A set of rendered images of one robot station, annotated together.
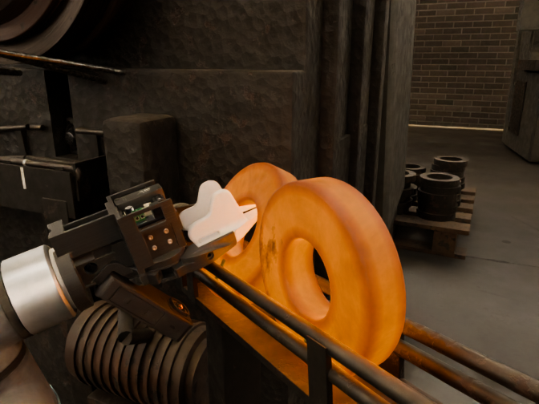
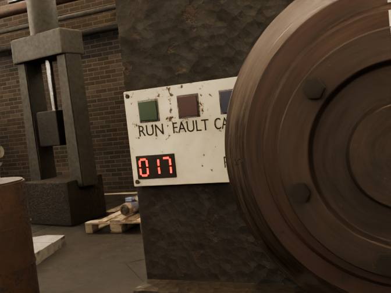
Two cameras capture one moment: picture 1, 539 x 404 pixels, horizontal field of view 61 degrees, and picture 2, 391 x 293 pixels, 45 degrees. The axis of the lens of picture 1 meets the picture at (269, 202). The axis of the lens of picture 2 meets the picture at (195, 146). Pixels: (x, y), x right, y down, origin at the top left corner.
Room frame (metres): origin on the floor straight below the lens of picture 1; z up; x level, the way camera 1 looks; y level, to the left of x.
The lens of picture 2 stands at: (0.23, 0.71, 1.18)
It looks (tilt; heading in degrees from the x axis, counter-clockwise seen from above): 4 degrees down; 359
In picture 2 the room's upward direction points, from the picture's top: 6 degrees counter-clockwise
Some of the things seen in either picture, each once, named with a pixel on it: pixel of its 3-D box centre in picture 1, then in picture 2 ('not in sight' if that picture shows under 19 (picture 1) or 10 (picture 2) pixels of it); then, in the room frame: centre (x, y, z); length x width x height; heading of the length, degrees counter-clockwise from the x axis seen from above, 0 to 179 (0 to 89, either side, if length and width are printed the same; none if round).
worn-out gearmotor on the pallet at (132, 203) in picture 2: not in sight; (136, 204); (5.50, 1.37, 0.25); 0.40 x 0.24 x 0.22; 156
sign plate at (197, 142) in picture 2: not in sight; (193, 134); (1.07, 0.70, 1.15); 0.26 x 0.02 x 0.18; 66
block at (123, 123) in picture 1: (147, 186); not in sight; (0.75, 0.21, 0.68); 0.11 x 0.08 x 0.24; 156
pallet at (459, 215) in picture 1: (362, 179); not in sight; (2.55, -0.54, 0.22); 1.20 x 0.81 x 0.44; 64
